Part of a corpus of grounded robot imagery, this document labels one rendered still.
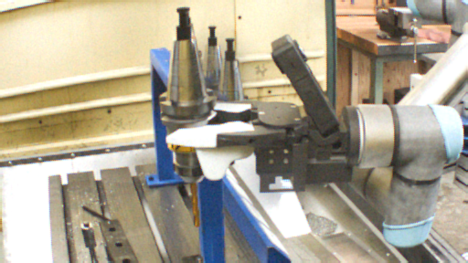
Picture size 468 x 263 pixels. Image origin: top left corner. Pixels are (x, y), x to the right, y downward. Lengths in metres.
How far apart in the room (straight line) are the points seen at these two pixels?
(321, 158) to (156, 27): 1.06
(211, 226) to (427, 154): 0.45
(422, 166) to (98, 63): 1.17
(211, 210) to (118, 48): 0.79
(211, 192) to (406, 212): 0.38
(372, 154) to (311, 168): 0.08
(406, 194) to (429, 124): 0.09
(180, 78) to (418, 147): 0.29
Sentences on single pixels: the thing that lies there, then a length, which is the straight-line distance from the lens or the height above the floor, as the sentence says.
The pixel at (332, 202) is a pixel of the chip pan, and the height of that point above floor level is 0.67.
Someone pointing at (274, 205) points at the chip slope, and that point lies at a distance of 1.67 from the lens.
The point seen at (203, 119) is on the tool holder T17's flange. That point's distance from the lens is 0.65.
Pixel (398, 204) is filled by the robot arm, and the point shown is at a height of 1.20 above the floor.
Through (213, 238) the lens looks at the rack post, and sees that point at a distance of 1.02.
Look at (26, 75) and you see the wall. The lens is 1.69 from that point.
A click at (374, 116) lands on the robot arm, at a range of 0.67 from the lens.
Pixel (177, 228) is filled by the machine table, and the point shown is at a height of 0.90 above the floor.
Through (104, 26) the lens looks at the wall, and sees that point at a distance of 1.66.
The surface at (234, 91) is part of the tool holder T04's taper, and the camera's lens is 0.98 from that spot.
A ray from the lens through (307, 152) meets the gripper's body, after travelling 0.68.
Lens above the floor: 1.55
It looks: 22 degrees down
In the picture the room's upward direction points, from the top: 1 degrees counter-clockwise
